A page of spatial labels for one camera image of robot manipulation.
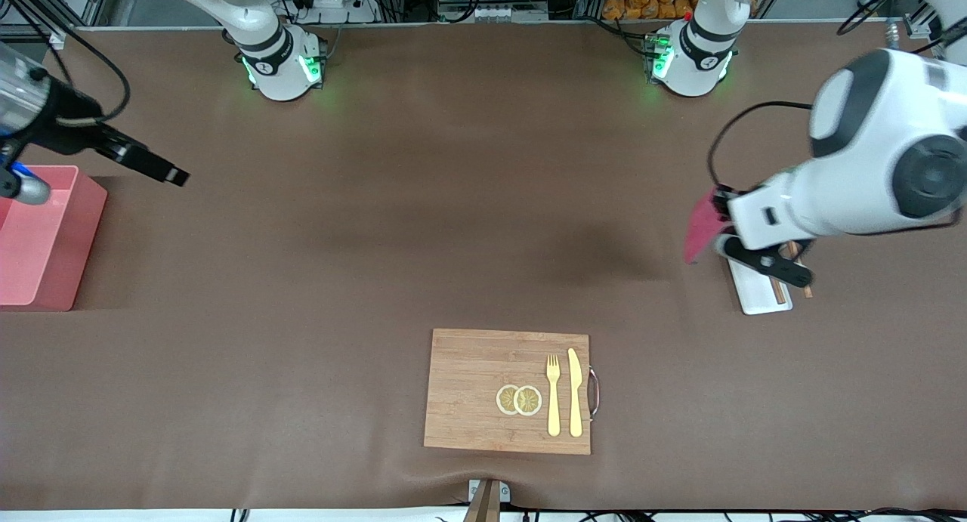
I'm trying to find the red cloth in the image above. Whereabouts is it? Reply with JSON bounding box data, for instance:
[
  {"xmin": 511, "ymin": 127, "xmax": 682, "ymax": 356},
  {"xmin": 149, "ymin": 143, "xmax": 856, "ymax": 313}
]
[{"xmin": 684, "ymin": 188, "xmax": 731, "ymax": 266}]

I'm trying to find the white rectangular tray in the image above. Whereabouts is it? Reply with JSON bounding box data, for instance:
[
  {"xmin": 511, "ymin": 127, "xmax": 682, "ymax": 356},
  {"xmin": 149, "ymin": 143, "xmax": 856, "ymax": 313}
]
[{"xmin": 727, "ymin": 258, "xmax": 794, "ymax": 315}]

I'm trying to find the pink plastic box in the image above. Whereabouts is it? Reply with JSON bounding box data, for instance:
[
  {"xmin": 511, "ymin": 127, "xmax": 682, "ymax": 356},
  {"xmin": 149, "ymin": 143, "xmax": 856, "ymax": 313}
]
[{"xmin": 0, "ymin": 165, "xmax": 108, "ymax": 312}]

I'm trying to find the yellow plastic knife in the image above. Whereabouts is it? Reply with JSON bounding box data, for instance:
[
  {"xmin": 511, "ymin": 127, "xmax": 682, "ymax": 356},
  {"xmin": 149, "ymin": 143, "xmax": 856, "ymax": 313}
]
[{"xmin": 567, "ymin": 347, "xmax": 584, "ymax": 438}]

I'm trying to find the yellow plastic fork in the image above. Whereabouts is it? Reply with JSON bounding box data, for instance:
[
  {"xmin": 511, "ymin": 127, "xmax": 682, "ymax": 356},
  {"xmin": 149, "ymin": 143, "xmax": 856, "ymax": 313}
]
[{"xmin": 545, "ymin": 354, "xmax": 562, "ymax": 437}]

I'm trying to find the white power strip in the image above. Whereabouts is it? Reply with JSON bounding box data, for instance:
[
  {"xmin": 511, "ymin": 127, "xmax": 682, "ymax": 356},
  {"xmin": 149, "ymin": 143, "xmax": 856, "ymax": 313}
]
[{"xmin": 298, "ymin": 0, "xmax": 378, "ymax": 24}]

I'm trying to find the bamboo cutting board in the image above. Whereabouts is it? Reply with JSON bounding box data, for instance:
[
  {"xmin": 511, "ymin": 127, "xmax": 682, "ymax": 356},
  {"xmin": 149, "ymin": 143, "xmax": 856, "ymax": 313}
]
[{"xmin": 423, "ymin": 328, "xmax": 592, "ymax": 456}]

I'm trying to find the silver electronics box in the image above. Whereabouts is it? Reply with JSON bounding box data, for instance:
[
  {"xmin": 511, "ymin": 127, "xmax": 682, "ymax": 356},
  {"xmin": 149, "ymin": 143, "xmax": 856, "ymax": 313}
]
[{"xmin": 437, "ymin": 0, "xmax": 550, "ymax": 22}]

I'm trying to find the brown wooden strip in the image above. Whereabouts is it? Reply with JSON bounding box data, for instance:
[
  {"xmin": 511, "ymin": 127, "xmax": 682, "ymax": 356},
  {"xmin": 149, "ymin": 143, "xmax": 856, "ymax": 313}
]
[{"xmin": 462, "ymin": 480, "xmax": 501, "ymax": 522}]

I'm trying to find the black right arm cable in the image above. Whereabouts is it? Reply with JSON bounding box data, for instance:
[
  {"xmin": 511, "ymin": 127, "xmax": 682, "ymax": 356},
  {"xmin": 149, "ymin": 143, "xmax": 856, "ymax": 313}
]
[{"xmin": 42, "ymin": 23, "xmax": 131, "ymax": 122}]

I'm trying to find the grey metal table bracket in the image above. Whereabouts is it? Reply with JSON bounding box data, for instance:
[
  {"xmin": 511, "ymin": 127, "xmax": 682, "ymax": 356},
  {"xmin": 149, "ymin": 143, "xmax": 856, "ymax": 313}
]
[{"xmin": 468, "ymin": 479, "xmax": 511, "ymax": 504}]

